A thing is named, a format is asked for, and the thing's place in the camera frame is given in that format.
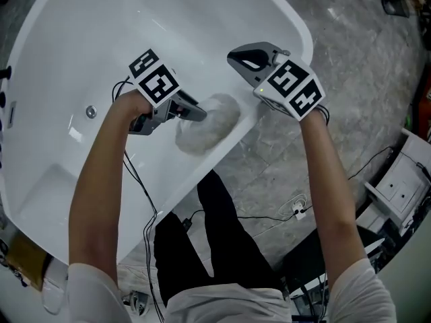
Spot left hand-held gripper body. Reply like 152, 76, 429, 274
129, 48, 180, 136

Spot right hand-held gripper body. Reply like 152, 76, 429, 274
253, 48, 327, 122

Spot white fluffy scrubber with handle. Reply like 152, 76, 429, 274
174, 92, 242, 157

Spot white bathtub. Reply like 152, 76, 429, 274
0, 0, 314, 268

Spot person's left forearm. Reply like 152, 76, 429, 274
68, 108, 142, 272

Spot person's right forearm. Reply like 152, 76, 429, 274
299, 109, 368, 294

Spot person's left hand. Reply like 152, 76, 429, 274
113, 90, 154, 127

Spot person's black trousers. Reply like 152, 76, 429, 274
154, 170, 287, 308

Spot white drawer cabinet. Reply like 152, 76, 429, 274
363, 128, 431, 238

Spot person's left white shoe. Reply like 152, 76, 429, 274
117, 263, 156, 295

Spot person's white shirt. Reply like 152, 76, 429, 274
67, 257, 398, 323

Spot cardboard box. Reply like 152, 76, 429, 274
6, 236, 52, 293

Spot white toilet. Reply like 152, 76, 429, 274
42, 264, 70, 316

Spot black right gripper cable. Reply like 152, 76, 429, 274
318, 104, 331, 126

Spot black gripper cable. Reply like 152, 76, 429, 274
112, 75, 166, 323
318, 104, 331, 126

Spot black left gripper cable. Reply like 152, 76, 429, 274
112, 75, 166, 323

